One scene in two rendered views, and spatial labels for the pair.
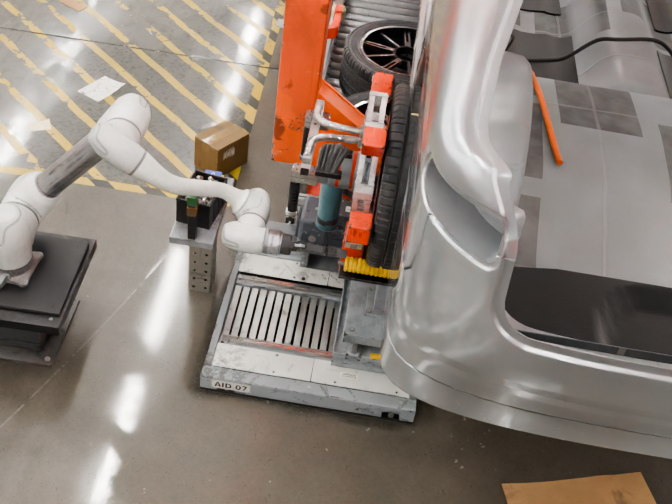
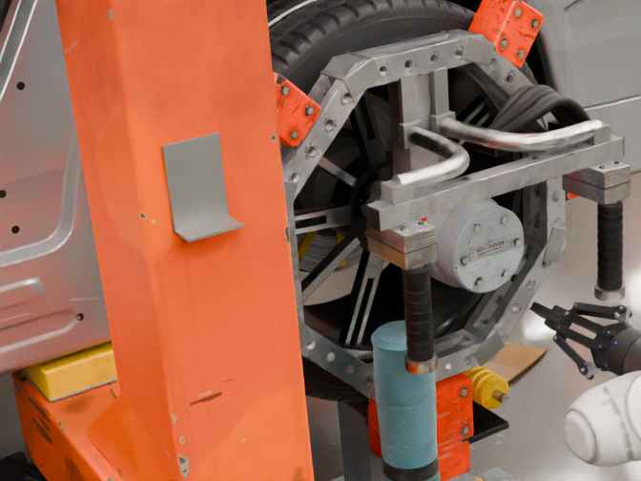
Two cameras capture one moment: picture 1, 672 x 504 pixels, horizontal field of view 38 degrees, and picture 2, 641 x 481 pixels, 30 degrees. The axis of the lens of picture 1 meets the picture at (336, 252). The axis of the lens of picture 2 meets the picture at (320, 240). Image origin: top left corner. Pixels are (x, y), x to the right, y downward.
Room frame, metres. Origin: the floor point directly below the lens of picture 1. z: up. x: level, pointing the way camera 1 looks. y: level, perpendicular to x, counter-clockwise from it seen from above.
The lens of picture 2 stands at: (3.80, 1.35, 1.51)
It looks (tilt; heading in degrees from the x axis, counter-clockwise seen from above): 22 degrees down; 240
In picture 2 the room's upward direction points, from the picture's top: 5 degrees counter-clockwise
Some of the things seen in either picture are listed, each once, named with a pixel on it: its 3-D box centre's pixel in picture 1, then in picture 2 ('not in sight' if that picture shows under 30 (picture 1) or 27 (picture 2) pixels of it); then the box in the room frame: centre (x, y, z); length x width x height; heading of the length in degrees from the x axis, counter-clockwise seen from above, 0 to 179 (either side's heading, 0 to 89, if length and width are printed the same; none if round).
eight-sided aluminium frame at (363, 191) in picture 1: (365, 172); (418, 219); (2.82, -0.06, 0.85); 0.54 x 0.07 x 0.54; 179
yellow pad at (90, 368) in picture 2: not in sight; (74, 357); (3.32, -0.26, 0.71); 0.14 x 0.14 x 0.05; 89
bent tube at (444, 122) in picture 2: (334, 140); (518, 106); (2.72, 0.06, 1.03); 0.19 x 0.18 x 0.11; 89
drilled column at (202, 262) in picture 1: (203, 246); not in sight; (3.00, 0.55, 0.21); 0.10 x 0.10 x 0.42; 89
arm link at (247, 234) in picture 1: (244, 234); not in sight; (2.62, 0.33, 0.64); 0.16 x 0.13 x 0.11; 89
